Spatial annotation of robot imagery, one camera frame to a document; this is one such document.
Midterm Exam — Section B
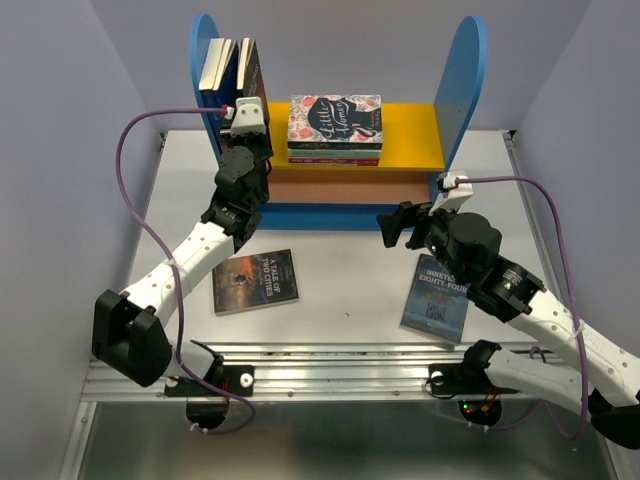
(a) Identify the green spine book in stack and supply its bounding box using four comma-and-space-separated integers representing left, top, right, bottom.
288, 148, 382, 159

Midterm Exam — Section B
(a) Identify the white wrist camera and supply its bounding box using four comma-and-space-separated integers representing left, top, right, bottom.
429, 170, 473, 216
221, 96, 267, 137

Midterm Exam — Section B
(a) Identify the Little Women floral book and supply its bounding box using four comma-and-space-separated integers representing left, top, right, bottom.
287, 94, 384, 151

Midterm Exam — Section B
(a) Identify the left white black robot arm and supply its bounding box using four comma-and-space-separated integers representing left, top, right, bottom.
91, 133, 273, 387

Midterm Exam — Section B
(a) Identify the dark brown book underneath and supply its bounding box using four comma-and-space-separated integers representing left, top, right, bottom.
212, 249, 299, 316

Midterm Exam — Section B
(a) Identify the Jane Eyre blue book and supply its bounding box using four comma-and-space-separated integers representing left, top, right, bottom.
199, 38, 226, 155

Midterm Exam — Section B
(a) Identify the blue yellow wooden bookshelf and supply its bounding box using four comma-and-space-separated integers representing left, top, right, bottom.
189, 12, 488, 234

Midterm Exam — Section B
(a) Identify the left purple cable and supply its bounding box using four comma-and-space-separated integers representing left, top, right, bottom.
116, 105, 256, 435

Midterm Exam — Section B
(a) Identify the aluminium rail frame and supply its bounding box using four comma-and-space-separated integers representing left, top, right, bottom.
54, 128, 631, 480

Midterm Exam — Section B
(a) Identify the Animal Farm book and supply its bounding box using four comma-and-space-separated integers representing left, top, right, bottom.
213, 39, 239, 107

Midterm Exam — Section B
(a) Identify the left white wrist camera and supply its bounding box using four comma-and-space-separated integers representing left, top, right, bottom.
221, 96, 267, 137

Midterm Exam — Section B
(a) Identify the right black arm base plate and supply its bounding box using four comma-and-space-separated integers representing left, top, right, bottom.
421, 363, 520, 400

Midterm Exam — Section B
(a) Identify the Nineteen Eighty-Four blue book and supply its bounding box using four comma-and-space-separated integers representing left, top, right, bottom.
399, 254, 469, 345

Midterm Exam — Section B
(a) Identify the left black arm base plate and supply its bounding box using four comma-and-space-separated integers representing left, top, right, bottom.
164, 364, 255, 398

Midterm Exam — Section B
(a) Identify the red spine book in stack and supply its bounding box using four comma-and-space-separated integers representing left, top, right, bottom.
288, 157, 380, 167

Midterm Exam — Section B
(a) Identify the Three Days To See book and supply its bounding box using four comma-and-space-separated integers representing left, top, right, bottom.
236, 37, 270, 124

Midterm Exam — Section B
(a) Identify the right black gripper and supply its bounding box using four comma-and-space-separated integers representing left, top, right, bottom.
377, 196, 469, 286

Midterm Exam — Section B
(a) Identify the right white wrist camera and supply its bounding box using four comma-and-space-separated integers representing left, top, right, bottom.
429, 170, 473, 216

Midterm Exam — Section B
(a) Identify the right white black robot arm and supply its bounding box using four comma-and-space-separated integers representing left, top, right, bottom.
377, 202, 639, 450

